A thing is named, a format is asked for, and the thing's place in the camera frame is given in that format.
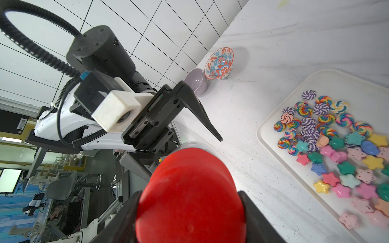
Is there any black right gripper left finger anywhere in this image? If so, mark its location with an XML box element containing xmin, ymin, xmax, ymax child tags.
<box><xmin>91</xmin><ymin>190</ymin><xmax>142</xmax><ymax>243</ymax></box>

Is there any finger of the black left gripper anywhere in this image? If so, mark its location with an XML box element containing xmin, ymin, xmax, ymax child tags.
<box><xmin>174</xmin><ymin>81</ymin><xmax>223</xmax><ymax>142</ymax></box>

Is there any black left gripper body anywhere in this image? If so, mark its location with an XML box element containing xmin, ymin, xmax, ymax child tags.
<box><xmin>121</xmin><ymin>84</ymin><xmax>182</xmax><ymax>152</ymax></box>

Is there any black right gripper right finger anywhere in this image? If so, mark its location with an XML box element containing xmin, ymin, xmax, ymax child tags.
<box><xmin>238</xmin><ymin>191</ymin><xmax>286</xmax><ymax>243</ymax></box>

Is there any red lid candy jar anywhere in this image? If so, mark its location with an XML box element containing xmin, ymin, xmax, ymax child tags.
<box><xmin>135</xmin><ymin>141</ymin><xmax>247</xmax><ymax>243</ymax></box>

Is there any pile of star candies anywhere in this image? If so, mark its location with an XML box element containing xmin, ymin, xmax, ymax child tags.
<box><xmin>288</xmin><ymin>133</ymin><xmax>389</xmax><ymax>230</ymax></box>

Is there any pile of colourful candies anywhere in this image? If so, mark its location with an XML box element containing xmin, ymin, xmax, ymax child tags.
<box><xmin>273</xmin><ymin>90</ymin><xmax>373</xmax><ymax>156</ymax></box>

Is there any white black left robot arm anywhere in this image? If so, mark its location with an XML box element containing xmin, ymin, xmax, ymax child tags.
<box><xmin>1</xmin><ymin>1</ymin><xmax>222</xmax><ymax>155</ymax></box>

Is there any grey purple plate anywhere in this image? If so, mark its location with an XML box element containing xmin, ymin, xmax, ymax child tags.
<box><xmin>184</xmin><ymin>68</ymin><xmax>208</xmax><ymax>96</ymax></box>

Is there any colourful patterned plate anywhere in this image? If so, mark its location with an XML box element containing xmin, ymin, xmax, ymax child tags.
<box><xmin>204</xmin><ymin>47</ymin><xmax>235</xmax><ymax>80</ymax></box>

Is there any grey office chair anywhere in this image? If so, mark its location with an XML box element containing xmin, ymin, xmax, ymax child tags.
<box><xmin>45</xmin><ymin>171</ymin><xmax>102</xmax><ymax>200</ymax></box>

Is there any lit computer monitor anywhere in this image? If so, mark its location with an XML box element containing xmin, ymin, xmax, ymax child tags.
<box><xmin>0</xmin><ymin>169</ymin><xmax>22</xmax><ymax>194</ymax></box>

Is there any white cutting board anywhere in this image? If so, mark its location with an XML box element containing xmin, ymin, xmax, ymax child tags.
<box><xmin>257</xmin><ymin>69</ymin><xmax>389</xmax><ymax>243</ymax></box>

